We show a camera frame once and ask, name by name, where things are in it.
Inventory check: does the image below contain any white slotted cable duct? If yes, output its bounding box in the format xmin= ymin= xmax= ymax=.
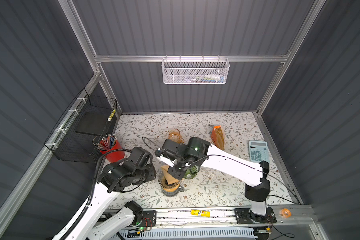
xmin=120 ymin=227 xmax=258 ymax=240

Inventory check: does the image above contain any grey glass dripper cone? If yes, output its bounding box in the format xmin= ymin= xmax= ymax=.
xmin=158 ymin=172 xmax=180 ymax=187

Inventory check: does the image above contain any orange tape roll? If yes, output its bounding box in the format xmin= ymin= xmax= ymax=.
xmin=280 ymin=208 xmax=292 ymax=218

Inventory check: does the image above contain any yellow marker on rail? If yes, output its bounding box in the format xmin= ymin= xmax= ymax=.
xmin=191 ymin=209 xmax=211 ymax=218

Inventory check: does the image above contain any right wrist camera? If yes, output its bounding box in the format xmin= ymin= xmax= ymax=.
xmin=157 ymin=156 xmax=175 ymax=167

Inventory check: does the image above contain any white mesh wall basket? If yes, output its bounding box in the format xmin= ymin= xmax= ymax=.
xmin=161 ymin=58 xmax=230 ymax=85

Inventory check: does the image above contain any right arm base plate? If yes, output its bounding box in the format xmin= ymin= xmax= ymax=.
xmin=234 ymin=207 xmax=277 ymax=224

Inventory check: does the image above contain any black wire wall basket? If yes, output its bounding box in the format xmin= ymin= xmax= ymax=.
xmin=45 ymin=90 xmax=118 ymax=164

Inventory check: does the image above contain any yellow marker in basket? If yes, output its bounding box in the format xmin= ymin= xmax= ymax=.
xmin=108 ymin=109 xmax=116 ymax=122

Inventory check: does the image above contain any light blue calculator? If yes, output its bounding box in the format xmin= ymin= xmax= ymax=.
xmin=249 ymin=140 xmax=270 ymax=163

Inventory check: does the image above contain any black corrugated cable conduit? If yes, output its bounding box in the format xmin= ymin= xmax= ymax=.
xmin=59 ymin=148 xmax=133 ymax=240

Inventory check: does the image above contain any wooden dripper ring base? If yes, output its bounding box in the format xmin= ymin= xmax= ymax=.
xmin=162 ymin=183 xmax=180 ymax=194

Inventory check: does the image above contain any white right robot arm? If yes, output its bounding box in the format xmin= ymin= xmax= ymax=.
xmin=155 ymin=137 xmax=270 ymax=217

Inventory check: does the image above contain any clear grey glass carafe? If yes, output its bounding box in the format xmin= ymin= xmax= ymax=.
xmin=162 ymin=186 xmax=185 ymax=197

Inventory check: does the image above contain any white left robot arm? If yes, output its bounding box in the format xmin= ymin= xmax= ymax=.
xmin=54 ymin=147 xmax=156 ymax=240

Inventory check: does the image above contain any orange coffee filter pack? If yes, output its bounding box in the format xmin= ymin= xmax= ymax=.
xmin=211 ymin=125 xmax=225 ymax=150

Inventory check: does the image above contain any amber glass carafe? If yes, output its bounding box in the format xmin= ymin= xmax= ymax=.
xmin=168 ymin=129 xmax=184 ymax=144

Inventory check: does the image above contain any green glass dripper cone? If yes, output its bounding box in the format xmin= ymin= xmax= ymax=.
xmin=184 ymin=166 xmax=199 ymax=180

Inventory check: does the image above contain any red pencil cup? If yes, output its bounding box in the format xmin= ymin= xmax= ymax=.
xmin=97 ymin=135 xmax=125 ymax=163

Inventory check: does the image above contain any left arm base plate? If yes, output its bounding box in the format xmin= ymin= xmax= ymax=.
xmin=130 ymin=210 xmax=157 ymax=227

